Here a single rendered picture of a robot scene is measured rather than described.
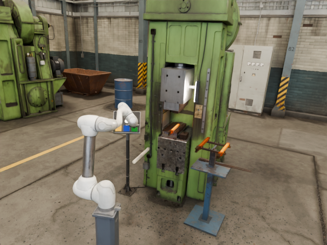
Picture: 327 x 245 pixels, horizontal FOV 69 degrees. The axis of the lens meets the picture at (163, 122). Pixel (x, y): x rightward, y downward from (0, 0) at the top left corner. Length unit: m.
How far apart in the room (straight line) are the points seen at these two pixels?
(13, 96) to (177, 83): 5.10
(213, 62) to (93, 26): 9.31
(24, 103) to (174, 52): 5.01
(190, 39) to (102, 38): 8.66
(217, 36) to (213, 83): 0.52
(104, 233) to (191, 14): 2.38
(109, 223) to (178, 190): 1.26
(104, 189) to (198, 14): 2.03
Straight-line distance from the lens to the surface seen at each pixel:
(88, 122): 2.11
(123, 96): 7.55
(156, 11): 3.06
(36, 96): 7.24
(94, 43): 11.74
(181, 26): 2.98
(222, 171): 2.76
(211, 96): 2.94
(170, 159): 3.11
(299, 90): 8.56
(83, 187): 2.27
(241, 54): 7.99
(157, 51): 3.07
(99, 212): 2.31
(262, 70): 7.92
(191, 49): 2.94
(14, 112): 7.19
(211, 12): 2.87
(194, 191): 3.47
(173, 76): 2.87
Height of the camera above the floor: 2.06
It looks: 18 degrees down
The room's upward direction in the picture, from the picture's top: 3 degrees clockwise
